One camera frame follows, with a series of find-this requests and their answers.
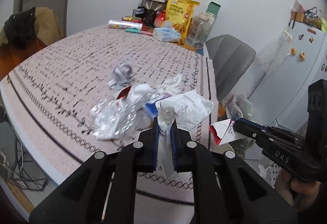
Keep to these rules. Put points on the wicker basket on fridge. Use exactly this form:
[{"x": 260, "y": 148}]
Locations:
[{"x": 297, "y": 16}]

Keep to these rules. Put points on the clear glass jar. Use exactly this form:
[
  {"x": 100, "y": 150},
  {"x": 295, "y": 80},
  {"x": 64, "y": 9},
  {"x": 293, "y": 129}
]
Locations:
[{"x": 198, "y": 30}]

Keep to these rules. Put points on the grey upholstered chair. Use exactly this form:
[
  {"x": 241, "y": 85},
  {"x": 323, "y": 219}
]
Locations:
[{"x": 231, "y": 58}]

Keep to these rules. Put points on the teal pen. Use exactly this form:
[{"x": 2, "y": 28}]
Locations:
[{"x": 131, "y": 30}]

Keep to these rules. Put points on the red peach ornament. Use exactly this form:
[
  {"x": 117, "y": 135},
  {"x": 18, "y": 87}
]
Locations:
[{"x": 159, "y": 20}]

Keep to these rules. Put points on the blue white tissue pack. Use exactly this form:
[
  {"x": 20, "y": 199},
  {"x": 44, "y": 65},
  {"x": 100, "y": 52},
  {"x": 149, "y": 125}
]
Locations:
[{"x": 166, "y": 33}]

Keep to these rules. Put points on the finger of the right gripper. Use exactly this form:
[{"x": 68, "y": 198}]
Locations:
[{"x": 249, "y": 129}]

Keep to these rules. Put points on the blue pink tissue pack wrapper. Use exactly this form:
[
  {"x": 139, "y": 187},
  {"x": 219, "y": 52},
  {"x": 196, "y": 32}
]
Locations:
[{"x": 150, "y": 108}]

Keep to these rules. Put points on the black pen holder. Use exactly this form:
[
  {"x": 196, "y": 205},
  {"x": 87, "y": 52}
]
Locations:
[{"x": 150, "y": 16}]

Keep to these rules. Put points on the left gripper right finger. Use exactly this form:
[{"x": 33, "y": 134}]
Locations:
[{"x": 179, "y": 139}]

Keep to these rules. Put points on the pink patterned tablecloth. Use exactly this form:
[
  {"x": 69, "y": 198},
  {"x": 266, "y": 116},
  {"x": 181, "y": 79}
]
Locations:
[{"x": 49, "y": 96}]

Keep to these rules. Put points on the yellow snack bag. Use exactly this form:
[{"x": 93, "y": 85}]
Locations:
[{"x": 179, "y": 13}]

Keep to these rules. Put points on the white fridge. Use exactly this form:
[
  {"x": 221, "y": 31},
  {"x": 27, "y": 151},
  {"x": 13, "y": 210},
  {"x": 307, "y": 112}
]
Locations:
[{"x": 281, "y": 98}]

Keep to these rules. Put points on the crumpled white tissue on table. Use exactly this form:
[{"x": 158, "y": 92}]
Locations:
[{"x": 141, "y": 94}]

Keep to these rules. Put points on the green tall box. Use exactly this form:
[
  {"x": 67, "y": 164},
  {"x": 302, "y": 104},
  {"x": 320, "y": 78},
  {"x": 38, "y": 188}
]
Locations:
[{"x": 213, "y": 9}]

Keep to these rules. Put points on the crumpled silver foil wrapper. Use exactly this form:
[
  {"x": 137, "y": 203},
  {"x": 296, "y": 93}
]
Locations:
[{"x": 118, "y": 119}]

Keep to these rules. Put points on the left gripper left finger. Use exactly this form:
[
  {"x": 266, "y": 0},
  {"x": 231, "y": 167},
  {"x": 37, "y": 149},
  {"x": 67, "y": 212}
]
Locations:
[{"x": 149, "y": 151}]

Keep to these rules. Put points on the crumpled grey paper ball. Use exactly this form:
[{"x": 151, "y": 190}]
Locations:
[{"x": 122, "y": 76}]

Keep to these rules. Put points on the right hand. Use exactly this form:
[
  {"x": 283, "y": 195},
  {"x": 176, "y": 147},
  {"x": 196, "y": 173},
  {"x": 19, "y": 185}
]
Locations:
[{"x": 300, "y": 195}]

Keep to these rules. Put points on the red white paper carton scrap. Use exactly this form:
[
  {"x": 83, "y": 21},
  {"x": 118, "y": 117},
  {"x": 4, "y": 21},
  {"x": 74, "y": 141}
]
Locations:
[{"x": 223, "y": 132}]

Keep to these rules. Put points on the white plastic grocery bag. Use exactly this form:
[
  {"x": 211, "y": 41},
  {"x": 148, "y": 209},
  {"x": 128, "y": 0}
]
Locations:
[{"x": 239, "y": 107}]

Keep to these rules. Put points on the brown chair with black clothes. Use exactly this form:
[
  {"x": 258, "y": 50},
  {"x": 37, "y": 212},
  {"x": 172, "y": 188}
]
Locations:
[{"x": 26, "y": 33}]

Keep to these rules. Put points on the white tissue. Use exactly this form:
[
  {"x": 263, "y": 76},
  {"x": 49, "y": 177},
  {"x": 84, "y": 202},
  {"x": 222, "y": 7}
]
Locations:
[
  {"x": 187, "y": 110},
  {"x": 141, "y": 94}
]

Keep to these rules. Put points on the white tube roll package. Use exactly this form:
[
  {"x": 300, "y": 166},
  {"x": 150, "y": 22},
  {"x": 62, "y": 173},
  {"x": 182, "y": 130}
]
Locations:
[{"x": 116, "y": 24}]

